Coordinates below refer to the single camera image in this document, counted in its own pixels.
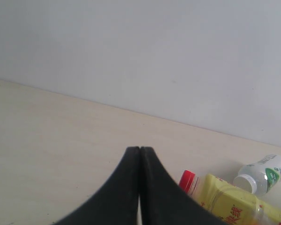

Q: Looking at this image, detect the green label bottle white cap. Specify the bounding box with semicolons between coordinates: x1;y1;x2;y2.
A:
233;154;281;196

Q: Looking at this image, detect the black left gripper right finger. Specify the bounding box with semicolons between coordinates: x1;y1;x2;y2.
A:
139;147;225;225

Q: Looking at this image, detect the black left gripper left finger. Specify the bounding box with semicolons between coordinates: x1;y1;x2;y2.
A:
56;147;141;225

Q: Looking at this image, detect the yellow label bottle red cap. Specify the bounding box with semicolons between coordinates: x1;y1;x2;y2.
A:
179;170;281;225

